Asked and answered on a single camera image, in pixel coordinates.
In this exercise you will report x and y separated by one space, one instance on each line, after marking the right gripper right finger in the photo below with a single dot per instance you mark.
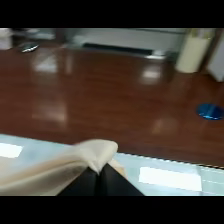
115 185

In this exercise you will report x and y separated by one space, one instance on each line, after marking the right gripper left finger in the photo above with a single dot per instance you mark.
85 185

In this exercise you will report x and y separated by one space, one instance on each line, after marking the cream garment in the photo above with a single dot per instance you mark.
50 171

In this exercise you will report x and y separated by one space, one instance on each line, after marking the blue round disc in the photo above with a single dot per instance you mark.
210 111

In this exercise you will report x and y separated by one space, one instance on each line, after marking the cream cylinder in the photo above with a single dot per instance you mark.
193 53

